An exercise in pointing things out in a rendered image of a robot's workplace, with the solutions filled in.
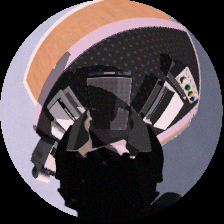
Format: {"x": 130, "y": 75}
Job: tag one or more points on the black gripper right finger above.
{"x": 143, "y": 144}

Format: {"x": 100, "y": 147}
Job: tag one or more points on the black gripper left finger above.
{"x": 75, "y": 143}

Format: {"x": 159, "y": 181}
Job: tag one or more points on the white button panel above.
{"x": 179, "y": 73}

